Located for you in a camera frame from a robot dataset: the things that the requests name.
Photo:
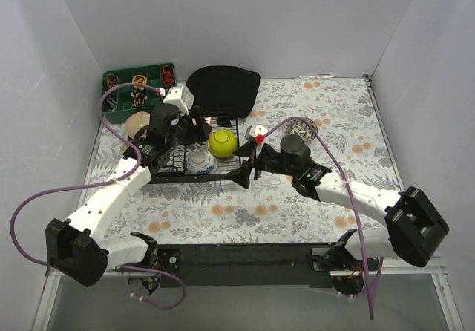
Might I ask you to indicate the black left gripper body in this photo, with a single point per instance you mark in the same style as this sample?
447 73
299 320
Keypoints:
191 128

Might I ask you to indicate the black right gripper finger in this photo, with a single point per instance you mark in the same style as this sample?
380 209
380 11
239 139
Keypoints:
246 150
241 176

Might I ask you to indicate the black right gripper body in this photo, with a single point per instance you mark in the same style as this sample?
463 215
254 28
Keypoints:
254 162

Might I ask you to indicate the floral brown leaf bowl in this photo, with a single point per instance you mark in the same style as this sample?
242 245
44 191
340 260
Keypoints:
303 127

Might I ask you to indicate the beige tan bowl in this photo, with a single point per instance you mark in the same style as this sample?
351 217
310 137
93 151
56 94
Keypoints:
135 122

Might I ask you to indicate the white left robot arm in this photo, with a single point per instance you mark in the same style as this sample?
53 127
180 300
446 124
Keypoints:
76 246

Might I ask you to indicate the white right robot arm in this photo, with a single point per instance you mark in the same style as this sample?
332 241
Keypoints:
411 227

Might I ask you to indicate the white red patterned bowl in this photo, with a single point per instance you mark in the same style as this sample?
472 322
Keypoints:
202 146

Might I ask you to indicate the floral table mat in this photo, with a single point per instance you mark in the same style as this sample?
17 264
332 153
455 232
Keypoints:
270 210

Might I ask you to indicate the yellow-green bowl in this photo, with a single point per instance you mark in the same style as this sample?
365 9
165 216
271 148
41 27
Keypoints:
222 143

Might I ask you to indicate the white blue patterned bowl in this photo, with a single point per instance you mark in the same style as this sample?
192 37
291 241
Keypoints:
200 162

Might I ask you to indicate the black cloth bag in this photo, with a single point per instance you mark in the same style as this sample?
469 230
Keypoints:
229 89

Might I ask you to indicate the green compartment tray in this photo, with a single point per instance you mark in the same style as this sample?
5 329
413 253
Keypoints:
125 101

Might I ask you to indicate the black base bar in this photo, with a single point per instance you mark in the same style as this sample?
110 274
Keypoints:
254 264

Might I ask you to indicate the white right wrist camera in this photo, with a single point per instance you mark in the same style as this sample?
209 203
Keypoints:
256 133

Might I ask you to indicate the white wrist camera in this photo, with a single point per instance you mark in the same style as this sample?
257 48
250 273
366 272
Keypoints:
256 133
175 97

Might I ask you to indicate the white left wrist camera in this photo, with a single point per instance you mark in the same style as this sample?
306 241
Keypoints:
175 97

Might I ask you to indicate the black wire dish rack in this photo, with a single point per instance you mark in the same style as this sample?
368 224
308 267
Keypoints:
167 163

